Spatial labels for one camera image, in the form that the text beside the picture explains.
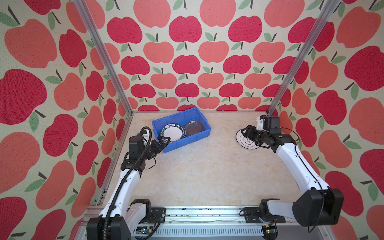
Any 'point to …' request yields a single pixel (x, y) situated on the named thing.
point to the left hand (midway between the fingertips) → (168, 142)
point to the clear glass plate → (193, 127)
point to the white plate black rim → (244, 142)
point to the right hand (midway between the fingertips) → (248, 132)
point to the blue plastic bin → (193, 114)
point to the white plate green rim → (175, 132)
